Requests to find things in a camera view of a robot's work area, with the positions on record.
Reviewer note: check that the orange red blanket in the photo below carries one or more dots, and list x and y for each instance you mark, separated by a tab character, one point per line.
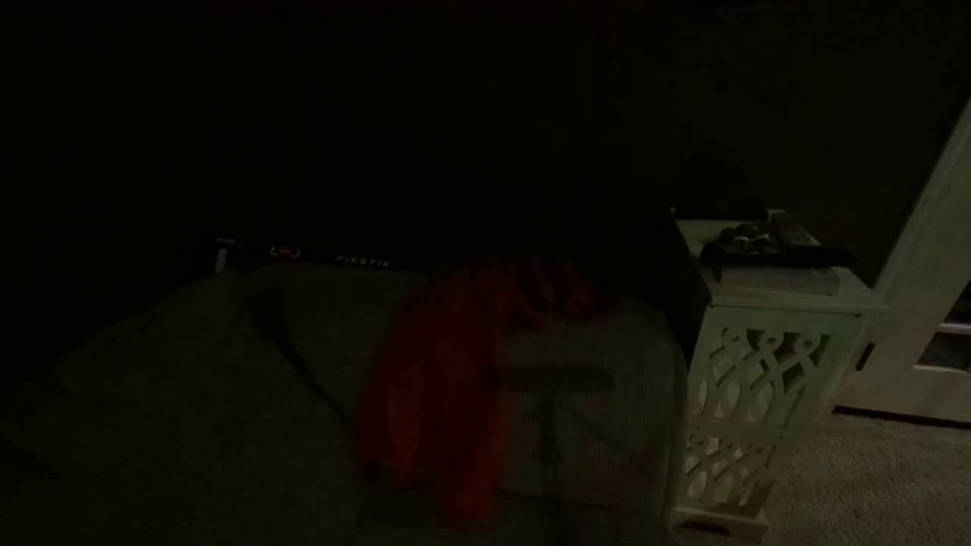
435	406

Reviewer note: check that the white lattice side cabinet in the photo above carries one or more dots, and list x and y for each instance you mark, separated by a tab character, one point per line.
766	353

